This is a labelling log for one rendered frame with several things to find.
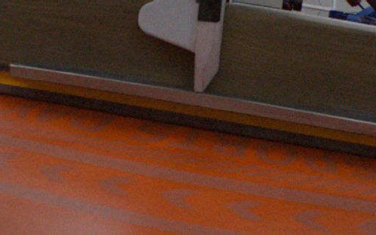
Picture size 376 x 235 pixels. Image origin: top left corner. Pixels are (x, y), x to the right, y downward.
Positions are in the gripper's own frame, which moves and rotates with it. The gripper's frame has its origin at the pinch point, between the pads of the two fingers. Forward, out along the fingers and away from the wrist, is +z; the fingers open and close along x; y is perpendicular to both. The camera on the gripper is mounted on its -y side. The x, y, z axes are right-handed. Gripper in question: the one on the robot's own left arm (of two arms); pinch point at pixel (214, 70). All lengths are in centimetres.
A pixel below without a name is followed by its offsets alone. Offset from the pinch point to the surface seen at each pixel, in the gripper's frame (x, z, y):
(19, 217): 19.2, 4.5, 6.2
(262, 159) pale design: 4.8, 4.9, -4.4
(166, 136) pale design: 3.2, 4.6, 2.6
